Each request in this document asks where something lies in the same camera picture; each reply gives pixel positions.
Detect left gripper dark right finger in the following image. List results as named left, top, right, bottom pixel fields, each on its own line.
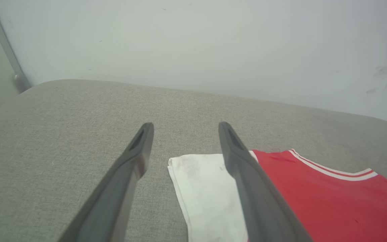
left=218, top=121, right=313, bottom=242

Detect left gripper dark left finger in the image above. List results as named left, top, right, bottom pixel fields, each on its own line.
left=57, top=122, right=155, bottom=242

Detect red and white shirt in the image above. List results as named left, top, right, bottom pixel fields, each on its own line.
left=167, top=149, right=387, bottom=242

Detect grey metal wall strip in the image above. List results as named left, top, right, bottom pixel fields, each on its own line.
left=0, top=0, right=32, bottom=93

